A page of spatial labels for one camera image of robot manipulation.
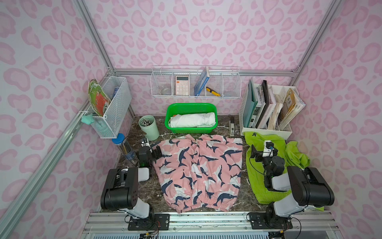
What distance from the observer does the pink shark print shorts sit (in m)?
0.80

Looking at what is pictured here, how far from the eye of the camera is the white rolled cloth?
3.37 ft

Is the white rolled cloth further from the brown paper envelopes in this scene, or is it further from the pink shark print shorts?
the brown paper envelopes

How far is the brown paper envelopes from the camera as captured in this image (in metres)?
0.93

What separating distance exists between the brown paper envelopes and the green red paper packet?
1.08 metres
